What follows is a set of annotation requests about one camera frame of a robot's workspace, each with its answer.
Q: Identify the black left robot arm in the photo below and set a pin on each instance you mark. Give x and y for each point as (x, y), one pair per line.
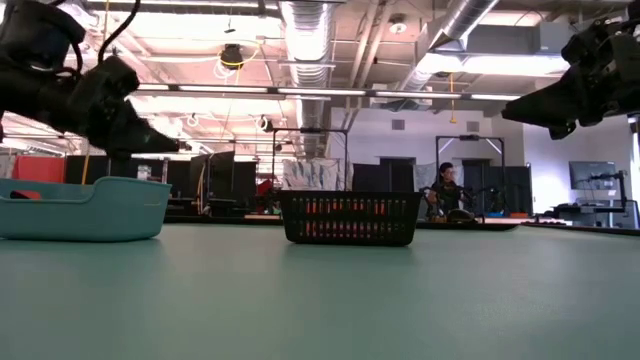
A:
(30, 40)

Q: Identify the black plastic basket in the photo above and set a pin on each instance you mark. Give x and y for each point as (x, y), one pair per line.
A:
(350, 195)

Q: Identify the ceiling light strip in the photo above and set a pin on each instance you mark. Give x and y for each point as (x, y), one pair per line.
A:
(320, 91)

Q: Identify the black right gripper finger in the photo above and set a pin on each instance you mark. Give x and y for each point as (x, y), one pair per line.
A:
(550, 107)
(562, 132)

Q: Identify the black metal frame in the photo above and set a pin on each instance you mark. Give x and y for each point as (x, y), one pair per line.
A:
(436, 170)

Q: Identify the black table border frame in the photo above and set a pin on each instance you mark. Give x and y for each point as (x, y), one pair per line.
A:
(600, 229)

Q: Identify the black partition panels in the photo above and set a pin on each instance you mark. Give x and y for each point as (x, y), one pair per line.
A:
(220, 175)

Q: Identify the teal plastic bin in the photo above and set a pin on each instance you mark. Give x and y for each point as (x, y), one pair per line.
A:
(90, 215)

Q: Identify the black computer monitor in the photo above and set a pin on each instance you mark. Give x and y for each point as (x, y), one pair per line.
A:
(592, 174)

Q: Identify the red partition panel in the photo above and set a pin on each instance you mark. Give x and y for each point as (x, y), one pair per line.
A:
(37, 169)

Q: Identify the person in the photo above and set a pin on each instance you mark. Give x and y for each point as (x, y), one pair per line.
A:
(445, 192)

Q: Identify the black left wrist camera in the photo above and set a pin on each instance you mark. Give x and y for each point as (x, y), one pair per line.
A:
(107, 80)

